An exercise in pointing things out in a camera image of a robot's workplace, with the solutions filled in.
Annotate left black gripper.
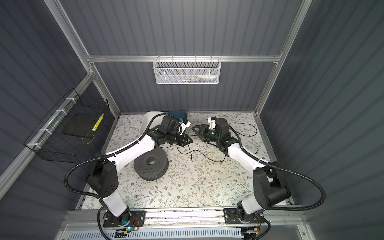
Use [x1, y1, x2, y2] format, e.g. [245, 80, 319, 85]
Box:
[166, 132, 194, 147]

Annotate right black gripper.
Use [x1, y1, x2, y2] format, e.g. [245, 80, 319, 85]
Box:
[192, 124, 221, 144]

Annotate teal plastic tray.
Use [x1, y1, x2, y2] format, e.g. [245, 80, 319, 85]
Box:
[167, 110, 188, 122]

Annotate black cable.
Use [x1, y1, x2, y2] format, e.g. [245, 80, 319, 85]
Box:
[161, 121, 259, 164]

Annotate white plastic tray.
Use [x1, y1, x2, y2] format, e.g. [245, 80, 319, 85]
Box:
[140, 111, 165, 136]

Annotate dark grey cable spool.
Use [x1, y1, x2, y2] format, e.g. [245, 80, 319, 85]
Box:
[134, 148, 169, 181]

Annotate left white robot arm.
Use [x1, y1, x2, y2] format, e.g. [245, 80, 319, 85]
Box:
[64, 110, 192, 227]

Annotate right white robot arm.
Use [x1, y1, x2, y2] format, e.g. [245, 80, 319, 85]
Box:
[192, 118, 326, 222]

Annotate items in white basket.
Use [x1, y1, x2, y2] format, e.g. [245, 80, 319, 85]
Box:
[176, 75, 220, 84]

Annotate yellow marker pen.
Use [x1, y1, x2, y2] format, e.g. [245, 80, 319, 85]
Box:
[92, 114, 105, 132]

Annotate black flat pad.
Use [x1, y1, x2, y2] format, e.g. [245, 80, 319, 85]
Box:
[62, 114, 100, 138]

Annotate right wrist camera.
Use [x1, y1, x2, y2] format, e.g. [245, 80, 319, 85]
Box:
[208, 117, 217, 130]

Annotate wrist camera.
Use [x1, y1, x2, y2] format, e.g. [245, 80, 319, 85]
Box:
[179, 118, 191, 135]
[208, 117, 217, 130]

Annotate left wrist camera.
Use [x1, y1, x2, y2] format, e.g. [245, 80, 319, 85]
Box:
[179, 118, 191, 135]

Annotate white wire mesh basket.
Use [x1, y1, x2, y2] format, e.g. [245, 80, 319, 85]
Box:
[153, 60, 222, 85]

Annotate black wire mesh basket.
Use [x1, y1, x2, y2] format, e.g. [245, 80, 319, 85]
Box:
[24, 85, 115, 163]

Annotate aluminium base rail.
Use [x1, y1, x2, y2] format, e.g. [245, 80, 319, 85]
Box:
[60, 207, 307, 231]

